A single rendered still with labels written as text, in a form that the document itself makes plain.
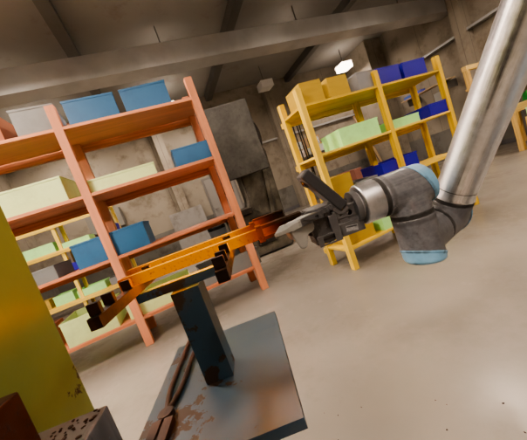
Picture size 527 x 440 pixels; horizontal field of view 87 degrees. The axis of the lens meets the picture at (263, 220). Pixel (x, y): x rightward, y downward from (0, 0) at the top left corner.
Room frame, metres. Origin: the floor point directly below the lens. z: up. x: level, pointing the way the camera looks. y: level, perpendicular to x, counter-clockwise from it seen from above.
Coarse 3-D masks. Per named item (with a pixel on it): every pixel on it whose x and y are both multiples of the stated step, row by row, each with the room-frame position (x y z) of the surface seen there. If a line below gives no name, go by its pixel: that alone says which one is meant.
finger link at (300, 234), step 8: (304, 216) 0.55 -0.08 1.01; (288, 224) 0.52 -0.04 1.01; (296, 224) 0.52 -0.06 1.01; (312, 224) 0.56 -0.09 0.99; (280, 232) 0.52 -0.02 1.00; (288, 232) 0.52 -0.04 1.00; (296, 232) 0.53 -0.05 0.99; (304, 232) 0.54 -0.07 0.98; (296, 240) 0.53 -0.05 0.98; (304, 240) 0.54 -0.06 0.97; (304, 248) 0.53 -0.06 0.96
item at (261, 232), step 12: (288, 216) 0.58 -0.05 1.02; (300, 216) 0.59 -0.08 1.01; (264, 228) 0.59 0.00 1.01; (276, 228) 0.59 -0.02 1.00; (228, 240) 0.57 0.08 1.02; (240, 240) 0.58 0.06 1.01; (252, 240) 0.58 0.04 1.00; (264, 240) 0.57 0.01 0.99; (192, 252) 0.59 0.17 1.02; (204, 252) 0.57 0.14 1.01; (168, 264) 0.57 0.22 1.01; (180, 264) 0.57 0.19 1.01; (192, 264) 0.57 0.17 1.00; (132, 276) 0.56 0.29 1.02; (144, 276) 0.57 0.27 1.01; (156, 276) 0.57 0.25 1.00; (120, 288) 0.56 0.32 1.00
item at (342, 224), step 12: (348, 192) 0.60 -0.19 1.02; (324, 204) 0.58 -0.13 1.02; (348, 204) 0.59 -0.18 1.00; (360, 204) 0.57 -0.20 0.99; (324, 216) 0.56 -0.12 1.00; (336, 216) 0.59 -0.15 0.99; (348, 216) 0.59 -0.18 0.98; (360, 216) 0.57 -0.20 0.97; (324, 228) 0.57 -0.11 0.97; (336, 228) 0.56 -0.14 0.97; (348, 228) 0.58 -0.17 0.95; (360, 228) 0.58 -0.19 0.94; (312, 240) 0.61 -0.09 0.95; (324, 240) 0.57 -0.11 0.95; (336, 240) 0.56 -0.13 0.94
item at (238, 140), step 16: (208, 112) 4.43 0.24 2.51; (224, 112) 4.48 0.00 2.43; (240, 112) 4.52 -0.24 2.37; (224, 128) 4.46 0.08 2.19; (240, 128) 4.50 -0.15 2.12; (256, 128) 4.62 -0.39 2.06; (224, 144) 4.45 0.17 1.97; (240, 144) 4.49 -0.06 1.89; (256, 144) 4.53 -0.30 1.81; (224, 160) 4.43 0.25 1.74; (240, 160) 4.47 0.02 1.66; (256, 160) 4.51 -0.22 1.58; (240, 176) 4.46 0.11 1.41; (256, 176) 4.81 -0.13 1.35; (272, 176) 4.86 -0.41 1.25; (224, 192) 4.88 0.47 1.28; (256, 192) 4.80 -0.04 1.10; (272, 192) 4.84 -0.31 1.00; (256, 208) 4.78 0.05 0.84; (272, 208) 4.80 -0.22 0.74; (272, 240) 4.78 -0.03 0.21; (288, 240) 4.84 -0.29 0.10
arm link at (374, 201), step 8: (360, 184) 0.59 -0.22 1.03; (368, 184) 0.58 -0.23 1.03; (376, 184) 0.57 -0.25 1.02; (360, 192) 0.57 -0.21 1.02; (368, 192) 0.56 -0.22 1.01; (376, 192) 0.56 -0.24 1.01; (368, 200) 0.56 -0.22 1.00; (376, 200) 0.56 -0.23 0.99; (384, 200) 0.56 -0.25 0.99; (368, 208) 0.56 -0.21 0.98; (376, 208) 0.56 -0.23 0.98; (384, 208) 0.56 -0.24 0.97; (368, 216) 0.57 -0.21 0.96; (376, 216) 0.57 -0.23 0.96; (384, 216) 0.58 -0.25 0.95
